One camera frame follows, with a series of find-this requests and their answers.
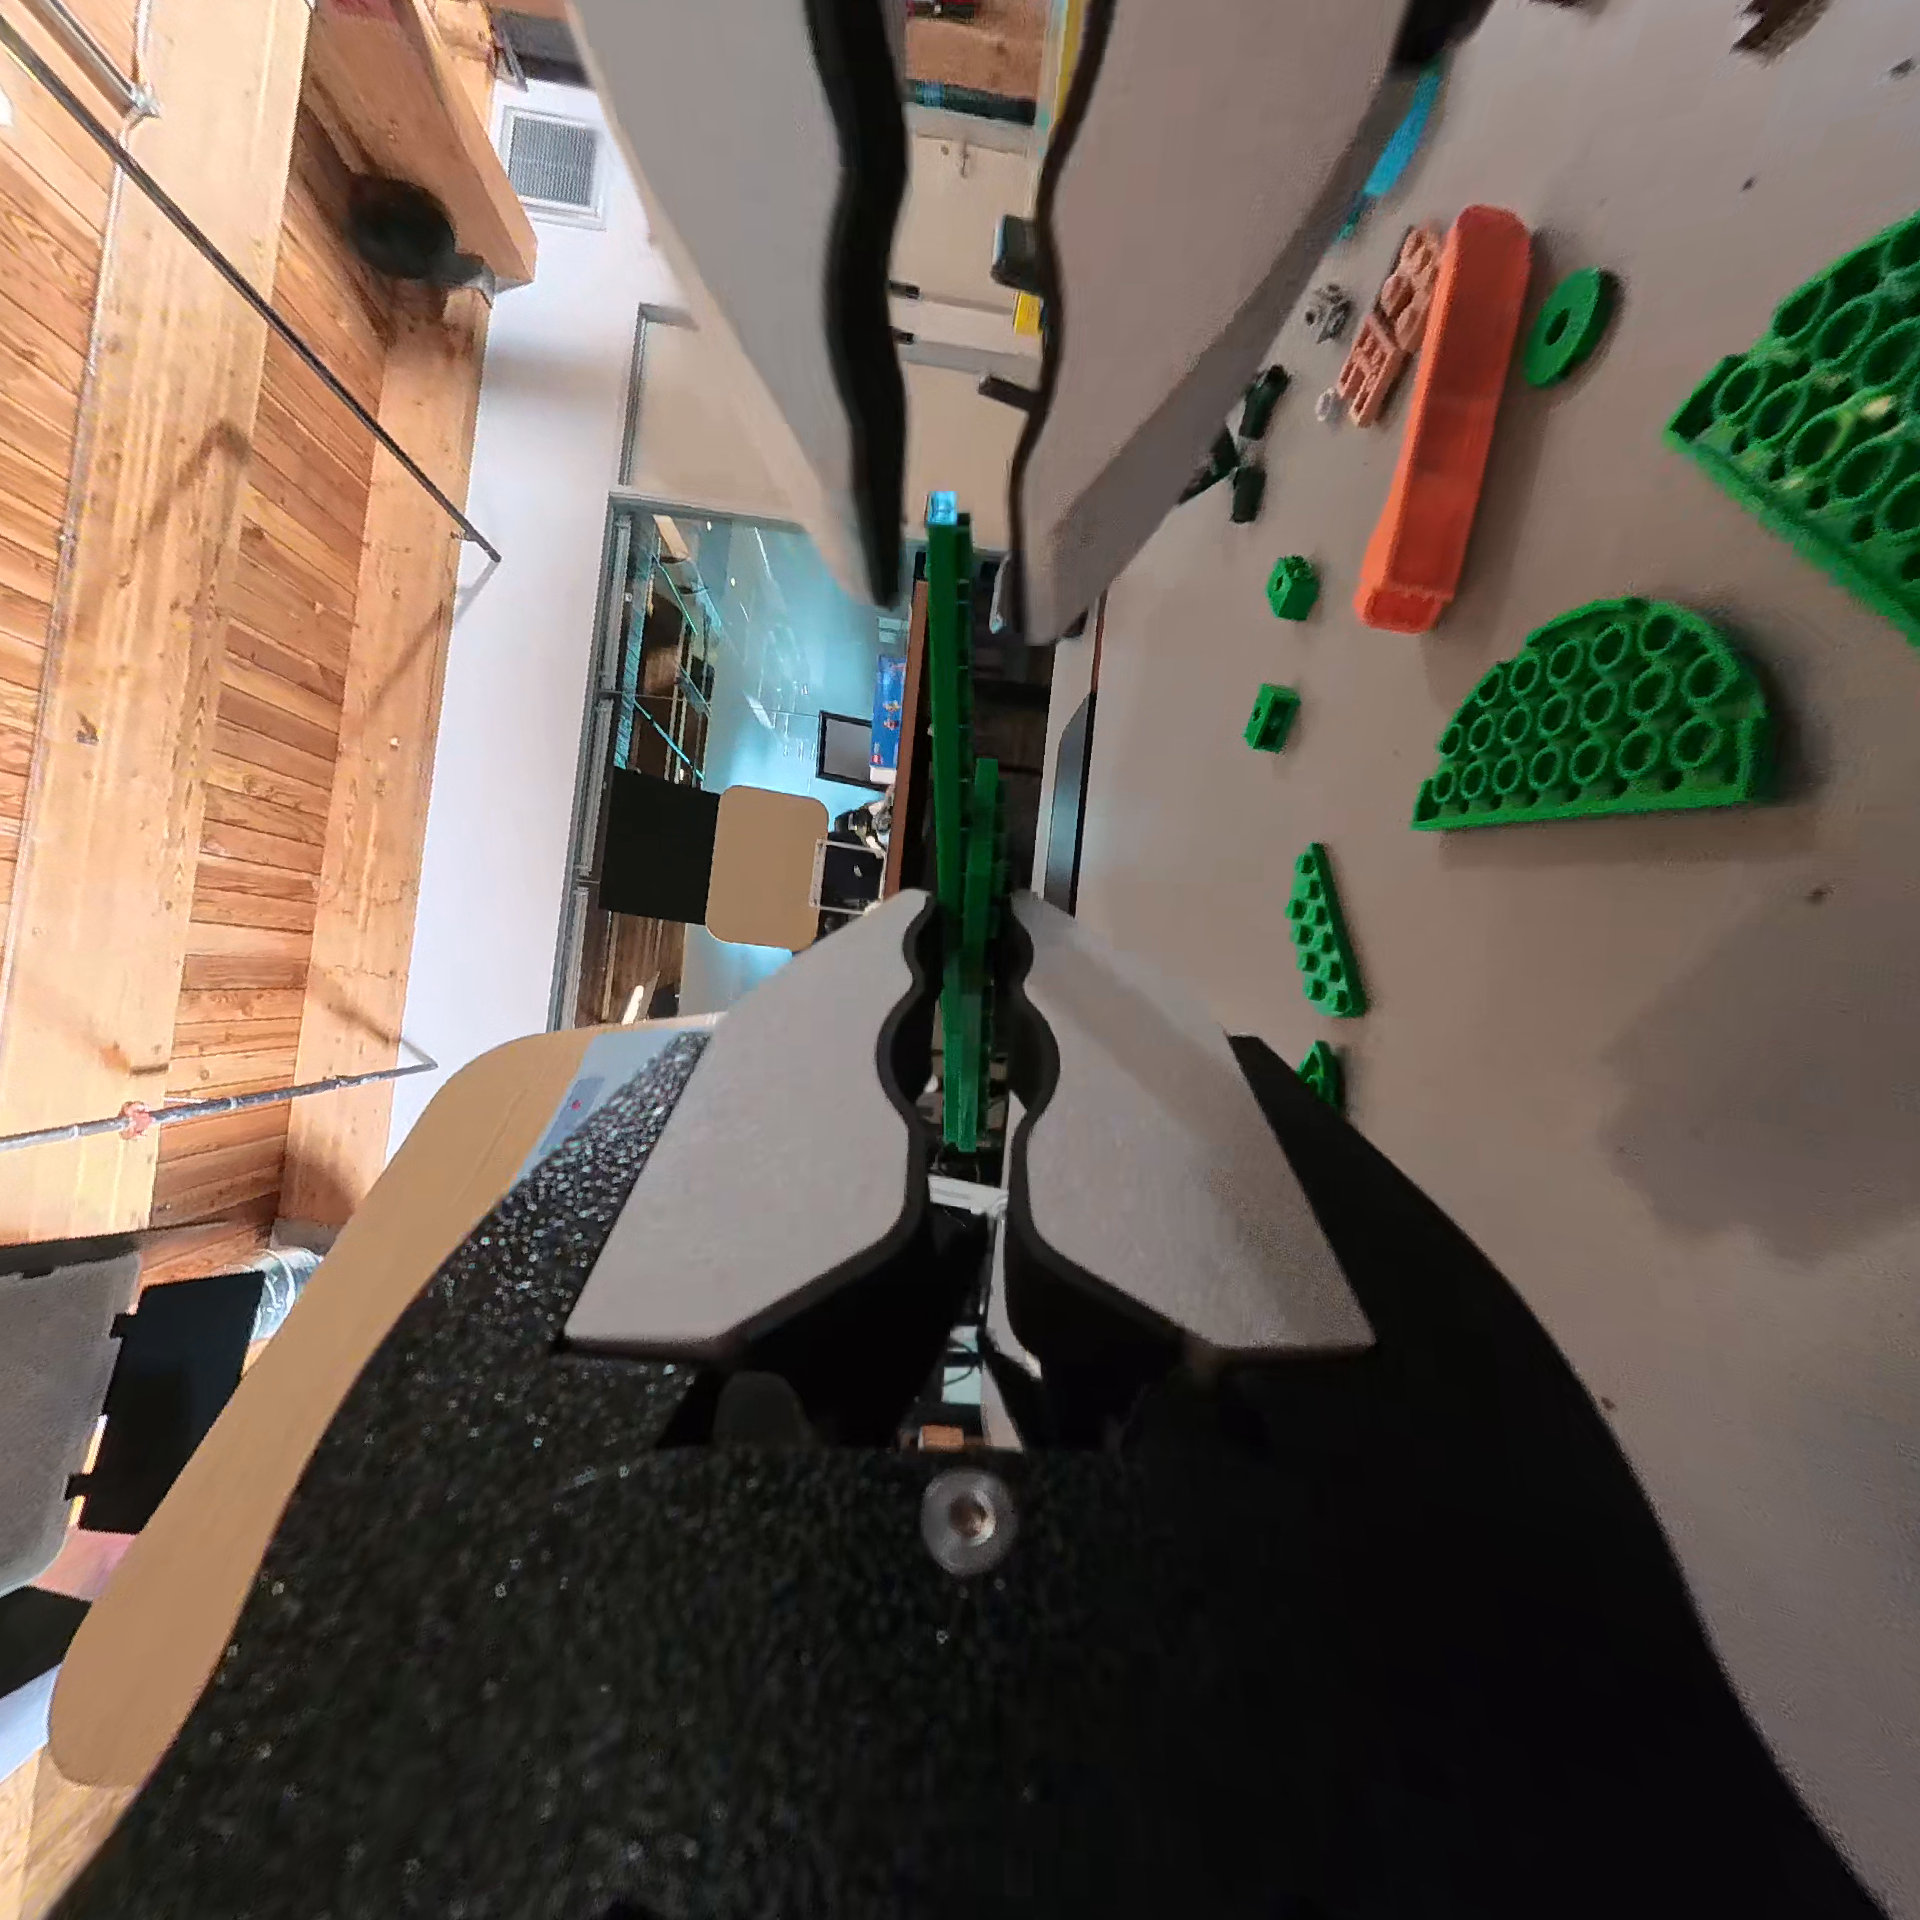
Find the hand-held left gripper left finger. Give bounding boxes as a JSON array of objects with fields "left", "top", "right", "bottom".
[{"left": 570, "top": 889, "right": 934, "bottom": 1446}]

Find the teal long lego plate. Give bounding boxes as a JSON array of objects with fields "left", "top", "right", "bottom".
[{"left": 1336, "top": 59, "right": 1448, "bottom": 241}]

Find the green lego plate assembly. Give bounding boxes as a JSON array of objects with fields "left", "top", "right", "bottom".
[{"left": 919, "top": 508, "right": 1009, "bottom": 1156}]

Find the green half-round lego plate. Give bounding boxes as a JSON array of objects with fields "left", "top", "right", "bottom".
[{"left": 1410, "top": 596, "right": 1781, "bottom": 833}]

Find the black table cable tray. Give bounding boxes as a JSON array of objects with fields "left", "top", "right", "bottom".
[{"left": 1042, "top": 694, "right": 1101, "bottom": 920}]

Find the tan rounded panel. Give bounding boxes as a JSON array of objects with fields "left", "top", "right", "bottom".
[{"left": 704, "top": 783, "right": 827, "bottom": 945}]

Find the green round lego ring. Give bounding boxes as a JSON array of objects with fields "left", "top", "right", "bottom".
[{"left": 1525, "top": 264, "right": 1622, "bottom": 388}]

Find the white wall vent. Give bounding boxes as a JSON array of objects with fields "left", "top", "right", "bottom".
[{"left": 495, "top": 102, "right": 608, "bottom": 227}]

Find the blue lego box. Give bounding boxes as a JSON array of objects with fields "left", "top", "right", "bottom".
[{"left": 877, "top": 605, "right": 919, "bottom": 790}]

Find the thin metal conduit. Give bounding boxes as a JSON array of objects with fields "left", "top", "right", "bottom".
[{"left": 0, "top": 14, "right": 505, "bottom": 570}]

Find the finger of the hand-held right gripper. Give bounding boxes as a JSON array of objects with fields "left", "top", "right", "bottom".
[
  {"left": 996, "top": 0, "right": 1426, "bottom": 650},
  {"left": 570, "top": 0, "right": 914, "bottom": 609}
]

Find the grey foam panel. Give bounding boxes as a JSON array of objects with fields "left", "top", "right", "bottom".
[{"left": 0, "top": 1243, "right": 143, "bottom": 1598}]

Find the salmon lego piece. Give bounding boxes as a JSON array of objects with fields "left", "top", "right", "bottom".
[{"left": 1333, "top": 224, "right": 1444, "bottom": 430}]

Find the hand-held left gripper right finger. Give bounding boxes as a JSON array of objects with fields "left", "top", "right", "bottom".
[{"left": 1001, "top": 889, "right": 1373, "bottom": 1446}]

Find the metal pipe with red band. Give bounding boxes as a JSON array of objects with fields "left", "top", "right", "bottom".
[{"left": 0, "top": 1052, "right": 436, "bottom": 1156}]

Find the black round ceiling fixture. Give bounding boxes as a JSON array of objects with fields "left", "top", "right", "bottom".
[{"left": 345, "top": 178, "right": 499, "bottom": 293}]

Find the silver flexible duct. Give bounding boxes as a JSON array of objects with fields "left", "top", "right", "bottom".
[{"left": 239, "top": 1243, "right": 326, "bottom": 1342}]

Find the large green half-round plate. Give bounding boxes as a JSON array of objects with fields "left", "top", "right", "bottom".
[{"left": 1665, "top": 212, "right": 1920, "bottom": 650}]

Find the orange brick separator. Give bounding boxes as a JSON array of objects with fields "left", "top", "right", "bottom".
[{"left": 1349, "top": 206, "right": 1534, "bottom": 636}]

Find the green lego wedge plate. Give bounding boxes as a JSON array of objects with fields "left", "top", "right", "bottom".
[{"left": 1284, "top": 842, "right": 1371, "bottom": 1020}]

